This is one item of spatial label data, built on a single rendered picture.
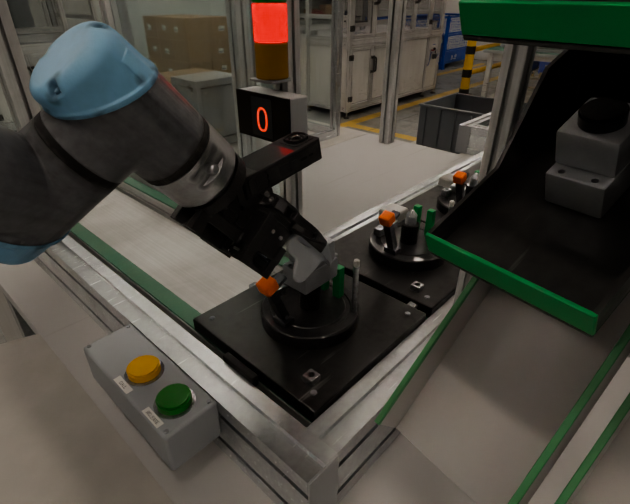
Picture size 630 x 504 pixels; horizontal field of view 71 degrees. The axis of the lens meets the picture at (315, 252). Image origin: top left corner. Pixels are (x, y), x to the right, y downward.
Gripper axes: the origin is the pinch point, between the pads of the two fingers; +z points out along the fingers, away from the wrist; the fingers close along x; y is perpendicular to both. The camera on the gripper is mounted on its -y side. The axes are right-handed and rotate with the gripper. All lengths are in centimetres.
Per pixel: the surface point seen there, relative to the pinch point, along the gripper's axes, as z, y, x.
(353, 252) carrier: 19.9, -6.3, -6.9
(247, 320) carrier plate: 3.7, 12.9, -6.1
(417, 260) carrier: 20.2, -9.5, 4.5
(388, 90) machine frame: 70, -80, -62
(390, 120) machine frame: 78, -73, -60
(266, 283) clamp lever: -4.7, 7.4, 0.4
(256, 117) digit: -3.9, -14.5, -20.2
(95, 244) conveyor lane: 3, 17, -48
